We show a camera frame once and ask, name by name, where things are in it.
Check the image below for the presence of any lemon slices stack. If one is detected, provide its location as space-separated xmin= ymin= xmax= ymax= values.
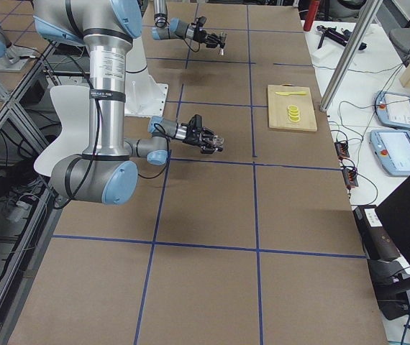
xmin=287 ymin=104 xmax=301 ymax=123

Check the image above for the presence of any right grey office chair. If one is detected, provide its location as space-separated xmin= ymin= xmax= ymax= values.
xmin=389 ymin=28 xmax=410 ymax=65

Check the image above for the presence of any upper teach pendant tablet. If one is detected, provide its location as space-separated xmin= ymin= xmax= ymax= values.
xmin=375 ymin=91 xmax=410 ymax=130

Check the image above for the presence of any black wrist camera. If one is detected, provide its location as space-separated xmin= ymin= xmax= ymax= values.
xmin=195 ymin=16 xmax=206 ymax=29
xmin=189 ymin=114 xmax=203 ymax=132

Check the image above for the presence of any steel measuring jigger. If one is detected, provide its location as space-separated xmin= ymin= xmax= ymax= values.
xmin=219 ymin=32 xmax=227 ymax=56

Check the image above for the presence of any clear glass cup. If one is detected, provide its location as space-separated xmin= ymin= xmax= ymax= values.
xmin=211 ymin=135 xmax=224 ymax=152

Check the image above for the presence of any wooden cutting board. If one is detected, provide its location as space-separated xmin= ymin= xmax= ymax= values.
xmin=267 ymin=85 xmax=317 ymax=132

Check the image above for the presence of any white plastic chair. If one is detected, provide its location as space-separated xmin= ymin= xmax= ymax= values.
xmin=34 ymin=86 xmax=90 ymax=177

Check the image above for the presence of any lower teach pendant tablet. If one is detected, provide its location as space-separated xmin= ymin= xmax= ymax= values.
xmin=370 ymin=129 xmax=410 ymax=177

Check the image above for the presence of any aluminium frame post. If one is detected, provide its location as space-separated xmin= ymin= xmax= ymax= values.
xmin=319 ymin=0 xmax=383 ymax=112

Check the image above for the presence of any red cylinder bottle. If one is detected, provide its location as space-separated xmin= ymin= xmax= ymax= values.
xmin=303 ymin=0 xmax=321 ymax=32

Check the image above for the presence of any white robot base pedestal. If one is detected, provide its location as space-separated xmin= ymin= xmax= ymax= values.
xmin=124 ymin=37 xmax=168 ymax=118

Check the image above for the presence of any teach pendant tablet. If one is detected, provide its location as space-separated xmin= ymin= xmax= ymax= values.
xmin=370 ymin=129 xmax=410 ymax=177
xmin=375 ymin=91 xmax=410 ymax=130

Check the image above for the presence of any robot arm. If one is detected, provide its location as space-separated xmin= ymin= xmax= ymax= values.
xmin=33 ymin=1 xmax=224 ymax=205
xmin=152 ymin=0 xmax=227 ymax=55

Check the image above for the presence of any yellow plastic knife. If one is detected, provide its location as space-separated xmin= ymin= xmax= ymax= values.
xmin=275 ymin=91 xmax=307 ymax=96

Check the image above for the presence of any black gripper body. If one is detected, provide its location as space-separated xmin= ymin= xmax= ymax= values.
xmin=192 ymin=28 xmax=208 ymax=44
xmin=182 ymin=124 xmax=208 ymax=148

